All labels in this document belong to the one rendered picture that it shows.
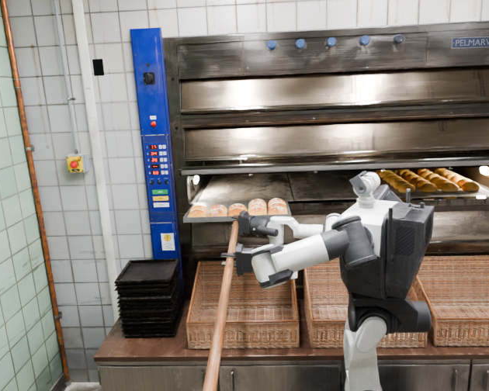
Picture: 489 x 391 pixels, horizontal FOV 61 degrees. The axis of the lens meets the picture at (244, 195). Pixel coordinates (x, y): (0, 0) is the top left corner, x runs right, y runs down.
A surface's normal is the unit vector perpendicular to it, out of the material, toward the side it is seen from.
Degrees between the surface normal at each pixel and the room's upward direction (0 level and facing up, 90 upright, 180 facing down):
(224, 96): 70
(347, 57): 90
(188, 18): 90
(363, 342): 90
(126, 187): 90
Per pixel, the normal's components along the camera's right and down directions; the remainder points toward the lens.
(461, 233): -0.06, -0.10
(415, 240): -0.53, 0.23
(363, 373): -0.06, 0.25
